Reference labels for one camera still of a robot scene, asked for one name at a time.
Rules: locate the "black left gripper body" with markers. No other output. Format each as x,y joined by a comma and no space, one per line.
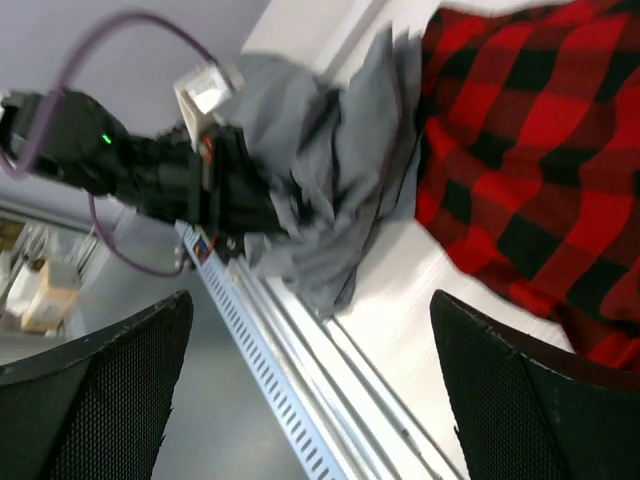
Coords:
226,195

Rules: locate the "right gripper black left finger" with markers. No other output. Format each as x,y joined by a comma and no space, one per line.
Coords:
96,407

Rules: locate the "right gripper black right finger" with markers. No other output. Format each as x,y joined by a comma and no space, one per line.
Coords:
525,409

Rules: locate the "grey button shirt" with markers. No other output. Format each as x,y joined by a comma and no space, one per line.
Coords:
336,161

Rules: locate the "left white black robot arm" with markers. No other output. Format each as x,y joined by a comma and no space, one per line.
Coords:
88,148

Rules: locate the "red black plaid shirt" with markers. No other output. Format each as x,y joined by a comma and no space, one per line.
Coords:
529,175

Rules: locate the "cardboard box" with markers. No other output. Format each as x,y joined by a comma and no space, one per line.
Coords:
58,288

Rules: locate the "slotted grey cable duct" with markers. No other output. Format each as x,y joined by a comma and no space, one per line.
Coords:
302,431

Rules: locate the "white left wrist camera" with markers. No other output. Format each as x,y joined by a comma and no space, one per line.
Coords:
200,93

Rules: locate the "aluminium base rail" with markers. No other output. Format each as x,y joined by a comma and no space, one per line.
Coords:
371,427

